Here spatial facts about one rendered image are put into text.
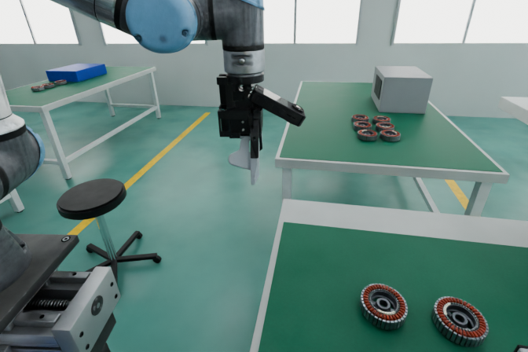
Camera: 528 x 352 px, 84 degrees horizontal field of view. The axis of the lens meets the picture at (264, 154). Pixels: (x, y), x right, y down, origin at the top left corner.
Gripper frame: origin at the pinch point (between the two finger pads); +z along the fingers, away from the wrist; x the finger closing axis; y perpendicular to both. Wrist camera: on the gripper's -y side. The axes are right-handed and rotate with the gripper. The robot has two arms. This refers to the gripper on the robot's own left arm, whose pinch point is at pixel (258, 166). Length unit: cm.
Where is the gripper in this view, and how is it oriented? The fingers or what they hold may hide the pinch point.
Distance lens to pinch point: 63.6
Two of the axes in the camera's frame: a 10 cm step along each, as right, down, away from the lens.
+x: -0.5, 4.5, -8.9
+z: 0.2, 9.0, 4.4
